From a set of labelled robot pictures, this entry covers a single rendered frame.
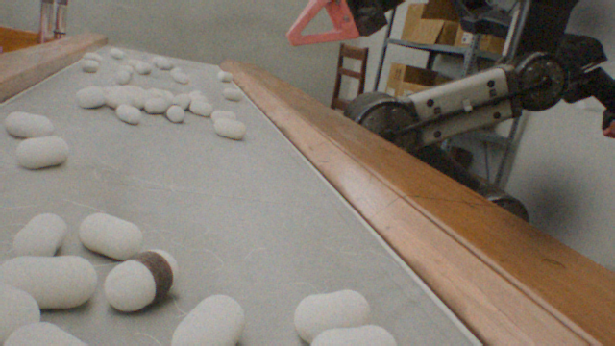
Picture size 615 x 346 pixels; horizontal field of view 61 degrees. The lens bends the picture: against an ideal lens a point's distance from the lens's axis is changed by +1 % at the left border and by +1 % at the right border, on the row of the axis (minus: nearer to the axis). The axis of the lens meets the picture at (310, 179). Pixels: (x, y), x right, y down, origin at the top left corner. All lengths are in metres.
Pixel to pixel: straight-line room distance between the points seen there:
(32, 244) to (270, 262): 0.12
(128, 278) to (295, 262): 0.11
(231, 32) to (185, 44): 0.44
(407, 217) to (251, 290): 0.15
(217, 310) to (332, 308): 0.05
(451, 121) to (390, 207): 0.60
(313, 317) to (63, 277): 0.10
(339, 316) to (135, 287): 0.08
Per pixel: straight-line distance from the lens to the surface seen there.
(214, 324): 0.19
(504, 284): 0.29
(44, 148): 0.39
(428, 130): 0.96
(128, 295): 0.22
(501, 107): 1.01
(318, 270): 0.29
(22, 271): 0.22
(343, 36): 0.62
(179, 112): 0.61
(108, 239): 0.26
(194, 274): 0.26
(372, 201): 0.41
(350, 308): 0.22
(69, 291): 0.22
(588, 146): 2.84
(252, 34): 5.19
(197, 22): 5.12
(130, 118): 0.57
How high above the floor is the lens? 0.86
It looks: 15 degrees down
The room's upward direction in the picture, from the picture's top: 12 degrees clockwise
